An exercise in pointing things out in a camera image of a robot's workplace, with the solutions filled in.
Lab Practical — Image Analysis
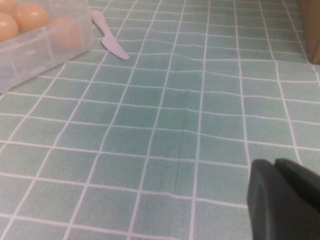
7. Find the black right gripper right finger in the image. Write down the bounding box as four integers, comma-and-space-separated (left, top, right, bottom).
274, 157, 320, 205

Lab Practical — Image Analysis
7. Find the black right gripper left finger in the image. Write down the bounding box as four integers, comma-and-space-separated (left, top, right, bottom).
246, 158, 320, 240

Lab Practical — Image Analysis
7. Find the orange egg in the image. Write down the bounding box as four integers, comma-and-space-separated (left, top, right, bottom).
12, 2, 50, 33
0, 11, 20, 43
0, 0, 16, 15
48, 16, 83, 50

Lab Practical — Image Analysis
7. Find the brown box corner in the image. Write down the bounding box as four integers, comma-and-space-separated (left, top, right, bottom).
297, 0, 320, 65

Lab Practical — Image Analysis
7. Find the clear plastic egg box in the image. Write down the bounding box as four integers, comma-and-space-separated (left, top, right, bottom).
0, 0, 95, 93

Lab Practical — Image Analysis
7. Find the green checked tablecloth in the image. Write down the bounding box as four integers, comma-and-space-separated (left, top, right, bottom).
0, 0, 320, 240

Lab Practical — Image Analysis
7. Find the pink plastic knife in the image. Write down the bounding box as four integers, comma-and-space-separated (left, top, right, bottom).
90, 9, 131, 61

